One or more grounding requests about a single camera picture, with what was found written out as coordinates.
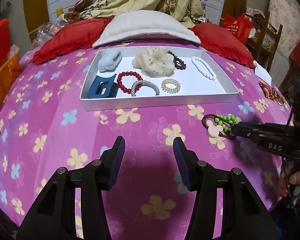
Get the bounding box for green bead hair tie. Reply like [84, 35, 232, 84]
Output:
[202, 114, 240, 139]

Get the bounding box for white shallow cardboard box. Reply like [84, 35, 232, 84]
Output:
[79, 48, 240, 112]

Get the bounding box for red fabric item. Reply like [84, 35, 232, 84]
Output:
[0, 18, 10, 74]

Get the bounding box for picture printed carton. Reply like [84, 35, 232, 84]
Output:
[262, 34, 275, 49]

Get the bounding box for pink floral curtain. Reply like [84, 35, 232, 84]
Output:
[267, 0, 300, 58]

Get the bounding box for blue hair claw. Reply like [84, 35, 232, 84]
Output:
[87, 74, 118, 99]

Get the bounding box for silver sparkly bracelet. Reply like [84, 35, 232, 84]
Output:
[131, 80, 160, 97]

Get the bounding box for pink floral bedsheet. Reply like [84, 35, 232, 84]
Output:
[0, 40, 294, 240]

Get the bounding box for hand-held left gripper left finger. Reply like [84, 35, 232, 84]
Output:
[16, 136, 126, 240]

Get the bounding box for red shopping bag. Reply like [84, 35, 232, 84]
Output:
[221, 12, 253, 44]

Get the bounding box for beige dotted scrunchie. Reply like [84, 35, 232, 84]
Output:
[132, 46, 175, 77]

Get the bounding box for grey white pillow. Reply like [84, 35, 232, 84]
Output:
[92, 10, 201, 48]

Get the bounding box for white bead bracelet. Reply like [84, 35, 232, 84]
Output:
[191, 56, 217, 80]

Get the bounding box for wooden chair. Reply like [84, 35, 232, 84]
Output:
[245, 10, 283, 67]

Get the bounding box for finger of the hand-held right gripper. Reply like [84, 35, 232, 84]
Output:
[230, 122, 294, 143]

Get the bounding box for white folded paper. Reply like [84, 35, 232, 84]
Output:
[254, 61, 273, 83]

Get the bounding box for red ruffled pillow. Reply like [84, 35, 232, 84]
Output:
[32, 17, 114, 65]
[190, 22, 255, 68]

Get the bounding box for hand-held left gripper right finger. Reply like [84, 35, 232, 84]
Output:
[172, 137, 280, 240]

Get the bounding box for red bead bracelet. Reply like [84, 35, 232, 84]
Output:
[117, 71, 143, 95]

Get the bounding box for blue grey scrunchie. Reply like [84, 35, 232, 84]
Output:
[98, 48, 122, 73]

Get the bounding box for orange plastic basket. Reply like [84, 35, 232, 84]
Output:
[0, 51, 23, 119]

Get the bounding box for clear plastic bag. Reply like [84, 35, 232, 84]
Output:
[31, 21, 67, 47]

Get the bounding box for clear spiral hair tie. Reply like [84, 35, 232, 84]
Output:
[161, 78, 181, 93]

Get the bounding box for red snack packet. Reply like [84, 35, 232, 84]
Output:
[259, 81, 274, 98]

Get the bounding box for brown snack packet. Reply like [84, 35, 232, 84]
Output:
[272, 87, 285, 105]

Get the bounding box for dark bead bracelet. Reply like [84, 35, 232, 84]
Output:
[167, 50, 187, 70]

